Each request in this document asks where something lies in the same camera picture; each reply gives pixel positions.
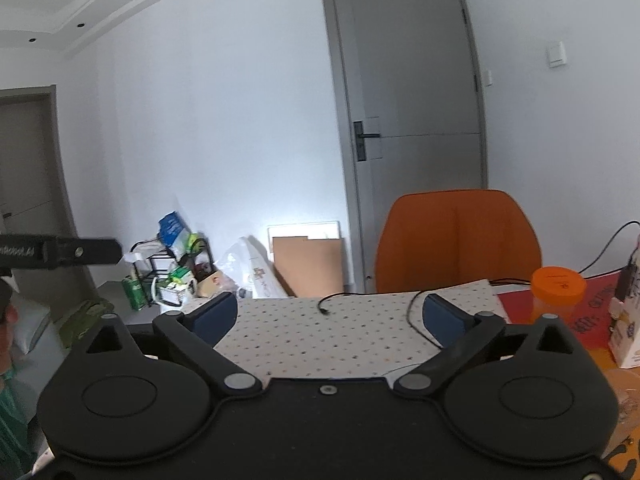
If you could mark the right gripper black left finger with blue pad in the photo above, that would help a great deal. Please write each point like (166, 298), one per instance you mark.
(190, 340)

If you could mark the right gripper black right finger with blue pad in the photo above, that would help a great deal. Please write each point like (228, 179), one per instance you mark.
(463, 338)

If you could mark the grey door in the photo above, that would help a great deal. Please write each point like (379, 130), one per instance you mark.
(33, 194)
(408, 70)

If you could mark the grey sofa cushion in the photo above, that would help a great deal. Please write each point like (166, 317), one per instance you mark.
(33, 319)

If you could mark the floral white tablecloth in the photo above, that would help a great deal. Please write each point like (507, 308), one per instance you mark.
(345, 336)

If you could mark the white plastic bag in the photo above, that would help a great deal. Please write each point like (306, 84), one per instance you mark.
(251, 273)

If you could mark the orange chair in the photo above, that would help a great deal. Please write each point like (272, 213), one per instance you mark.
(440, 239)

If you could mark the blue white bag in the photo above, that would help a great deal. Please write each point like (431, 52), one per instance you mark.
(174, 234)

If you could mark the orange lidded plastic cup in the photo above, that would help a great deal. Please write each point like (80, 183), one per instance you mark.
(556, 290)

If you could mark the orange red cartoon mat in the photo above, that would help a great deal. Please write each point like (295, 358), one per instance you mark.
(591, 324)

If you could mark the brown cardboard box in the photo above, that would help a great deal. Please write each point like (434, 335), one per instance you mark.
(308, 257)

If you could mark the white milk carton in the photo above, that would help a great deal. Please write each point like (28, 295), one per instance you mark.
(625, 315)

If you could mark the black wire rack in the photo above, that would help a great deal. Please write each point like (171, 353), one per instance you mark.
(167, 280)

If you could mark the black door handle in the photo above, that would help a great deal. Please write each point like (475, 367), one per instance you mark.
(368, 146)

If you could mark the white wall switch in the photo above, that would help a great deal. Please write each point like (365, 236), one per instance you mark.
(556, 54)

